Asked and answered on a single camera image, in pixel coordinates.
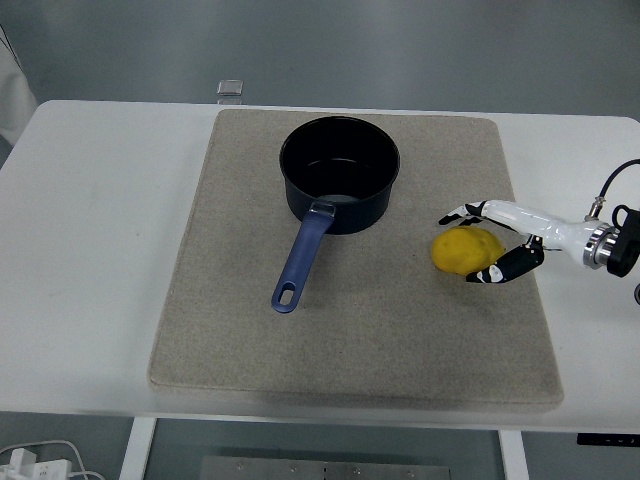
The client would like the black table control panel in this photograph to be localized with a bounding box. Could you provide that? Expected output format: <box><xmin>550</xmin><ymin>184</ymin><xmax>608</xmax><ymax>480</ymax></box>
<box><xmin>576</xmin><ymin>432</ymin><xmax>640</xmax><ymax>446</ymax></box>

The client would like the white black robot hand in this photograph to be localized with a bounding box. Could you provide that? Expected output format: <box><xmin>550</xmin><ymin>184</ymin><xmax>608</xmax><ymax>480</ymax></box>
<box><xmin>438</xmin><ymin>199</ymin><xmax>595</xmax><ymax>285</ymax></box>

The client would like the white power strip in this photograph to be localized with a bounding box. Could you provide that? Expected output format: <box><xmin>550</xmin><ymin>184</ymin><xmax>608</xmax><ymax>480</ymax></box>
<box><xmin>0</xmin><ymin>448</ymin><xmax>71</xmax><ymax>480</ymax></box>

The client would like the beige fabric mat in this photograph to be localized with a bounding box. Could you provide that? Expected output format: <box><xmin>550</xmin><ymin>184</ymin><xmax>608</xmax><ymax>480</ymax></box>
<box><xmin>147</xmin><ymin>108</ymin><xmax>565</xmax><ymax>414</ymax></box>

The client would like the white table leg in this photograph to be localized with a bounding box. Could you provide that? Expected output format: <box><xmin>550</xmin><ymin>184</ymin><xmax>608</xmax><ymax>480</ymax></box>
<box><xmin>118</xmin><ymin>417</ymin><xmax>159</xmax><ymax>480</ymax></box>
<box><xmin>497</xmin><ymin>428</ymin><xmax>530</xmax><ymax>480</ymax></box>

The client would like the person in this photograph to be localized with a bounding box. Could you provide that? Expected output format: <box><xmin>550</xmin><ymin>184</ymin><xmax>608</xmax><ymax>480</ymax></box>
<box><xmin>0</xmin><ymin>22</ymin><xmax>39</xmax><ymax>147</ymax></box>

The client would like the blue pot with handle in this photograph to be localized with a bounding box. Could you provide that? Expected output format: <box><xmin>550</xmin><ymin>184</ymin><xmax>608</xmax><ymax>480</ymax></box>
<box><xmin>271</xmin><ymin>116</ymin><xmax>402</xmax><ymax>315</ymax></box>

